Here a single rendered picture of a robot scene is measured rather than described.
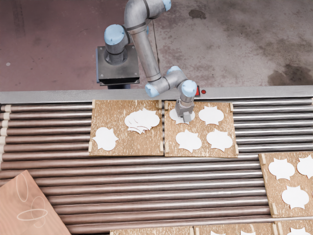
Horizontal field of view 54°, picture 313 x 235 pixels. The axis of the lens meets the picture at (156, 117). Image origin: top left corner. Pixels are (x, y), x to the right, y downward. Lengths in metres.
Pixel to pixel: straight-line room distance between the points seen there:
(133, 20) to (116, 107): 0.59
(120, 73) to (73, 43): 1.50
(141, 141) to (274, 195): 0.77
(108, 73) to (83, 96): 0.21
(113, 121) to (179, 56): 1.62
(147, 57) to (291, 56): 2.33
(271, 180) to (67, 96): 1.27
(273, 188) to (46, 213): 1.16
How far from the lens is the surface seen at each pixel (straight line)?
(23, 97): 2.02
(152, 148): 1.73
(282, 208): 1.80
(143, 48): 1.50
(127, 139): 1.75
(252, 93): 2.04
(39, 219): 1.60
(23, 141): 1.89
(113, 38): 1.83
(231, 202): 1.73
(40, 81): 3.19
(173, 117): 1.81
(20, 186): 1.66
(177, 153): 1.73
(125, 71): 1.96
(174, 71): 1.62
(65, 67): 3.23
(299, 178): 1.89
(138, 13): 1.47
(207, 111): 1.86
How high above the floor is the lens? 2.55
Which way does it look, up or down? 63 degrees down
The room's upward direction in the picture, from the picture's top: 6 degrees clockwise
